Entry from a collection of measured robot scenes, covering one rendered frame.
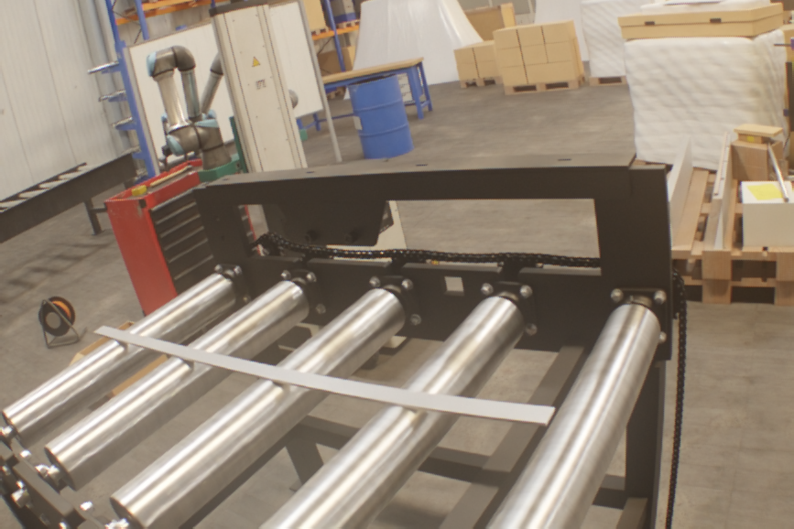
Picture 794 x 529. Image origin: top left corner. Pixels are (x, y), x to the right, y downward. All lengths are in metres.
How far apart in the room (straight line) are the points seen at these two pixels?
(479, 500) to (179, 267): 2.74
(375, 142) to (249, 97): 4.04
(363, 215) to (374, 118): 5.39
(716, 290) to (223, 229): 2.18
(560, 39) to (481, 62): 2.32
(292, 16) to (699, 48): 3.92
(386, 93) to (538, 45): 3.42
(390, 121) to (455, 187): 5.57
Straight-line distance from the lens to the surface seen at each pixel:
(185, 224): 3.51
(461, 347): 1.13
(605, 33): 9.36
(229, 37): 2.95
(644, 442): 1.44
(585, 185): 1.17
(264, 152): 3.01
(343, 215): 1.49
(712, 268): 2.92
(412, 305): 1.47
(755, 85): 4.29
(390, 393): 1.03
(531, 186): 1.21
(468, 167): 1.27
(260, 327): 1.50
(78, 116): 12.11
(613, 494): 1.61
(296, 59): 6.27
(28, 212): 6.26
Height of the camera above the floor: 1.49
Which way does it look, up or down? 19 degrees down
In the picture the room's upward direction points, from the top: 13 degrees counter-clockwise
